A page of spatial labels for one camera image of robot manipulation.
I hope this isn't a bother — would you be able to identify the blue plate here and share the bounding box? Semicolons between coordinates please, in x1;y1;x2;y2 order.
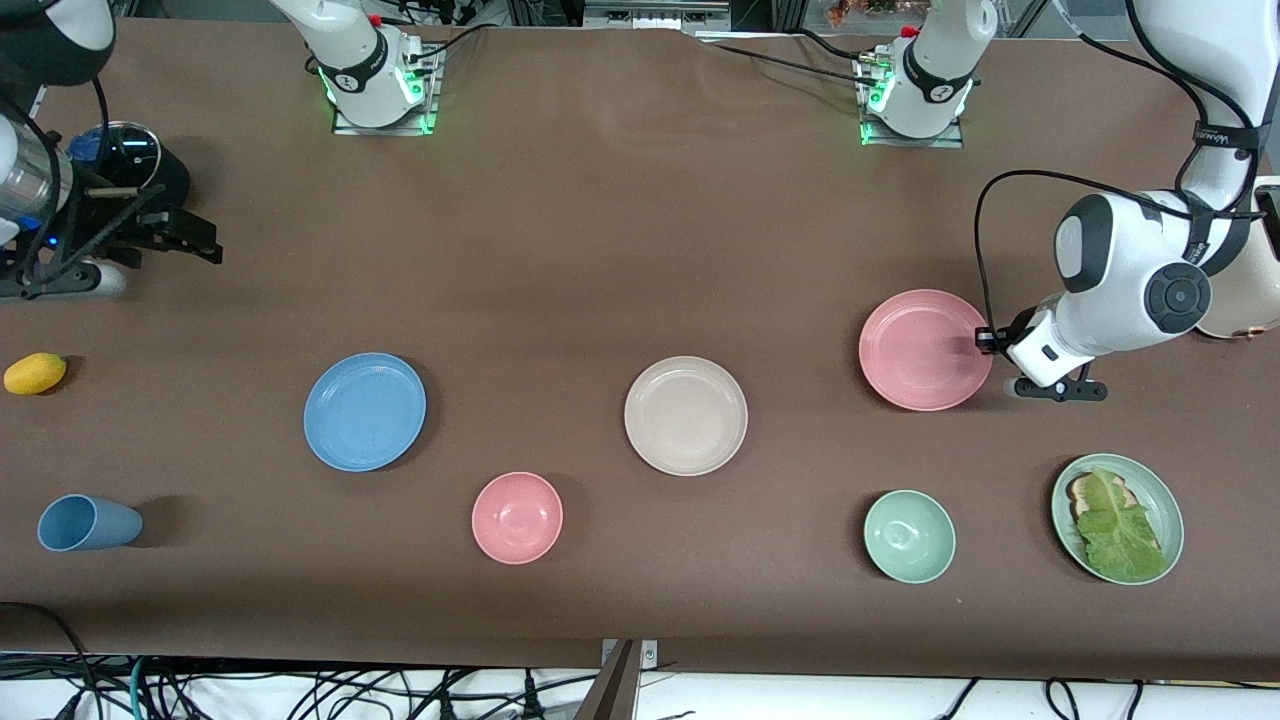
303;352;428;473

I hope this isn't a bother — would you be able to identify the white pan with copper rim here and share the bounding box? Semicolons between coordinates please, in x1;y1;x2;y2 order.
1194;182;1280;342

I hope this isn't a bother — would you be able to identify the black base power cable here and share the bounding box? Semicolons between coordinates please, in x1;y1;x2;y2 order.
400;0;506;67
698;28;887;91

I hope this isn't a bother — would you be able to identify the green bowl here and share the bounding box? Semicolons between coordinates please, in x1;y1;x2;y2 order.
863;489;957;584

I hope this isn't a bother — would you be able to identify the yellow lemon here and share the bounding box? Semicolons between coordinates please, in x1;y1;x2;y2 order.
3;352;68;396

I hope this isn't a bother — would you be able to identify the black pot with blue handle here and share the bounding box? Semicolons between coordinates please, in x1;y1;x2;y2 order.
65;121;193;229

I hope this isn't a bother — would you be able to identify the pink bowl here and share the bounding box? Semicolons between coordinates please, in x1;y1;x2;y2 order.
471;472;564;566

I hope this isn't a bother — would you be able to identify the blue cup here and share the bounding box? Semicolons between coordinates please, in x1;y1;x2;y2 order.
37;494;144;553

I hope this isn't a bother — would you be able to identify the green lettuce leaf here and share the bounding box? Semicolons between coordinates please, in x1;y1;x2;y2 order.
1075;467;1169;583

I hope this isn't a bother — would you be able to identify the toasted bread slice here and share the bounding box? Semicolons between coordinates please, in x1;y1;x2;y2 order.
1066;472;1131;527

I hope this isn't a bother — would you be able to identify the silver table edge bracket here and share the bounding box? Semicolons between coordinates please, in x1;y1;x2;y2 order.
600;639;660;670

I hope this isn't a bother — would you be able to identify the green plate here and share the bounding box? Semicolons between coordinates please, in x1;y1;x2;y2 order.
1050;453;1186;586

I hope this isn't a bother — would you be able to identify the beige plate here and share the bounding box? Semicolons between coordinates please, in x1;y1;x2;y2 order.
623;356;749;477

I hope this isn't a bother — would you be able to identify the pink plate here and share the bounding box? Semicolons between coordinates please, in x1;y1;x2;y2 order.
858;289;995;412

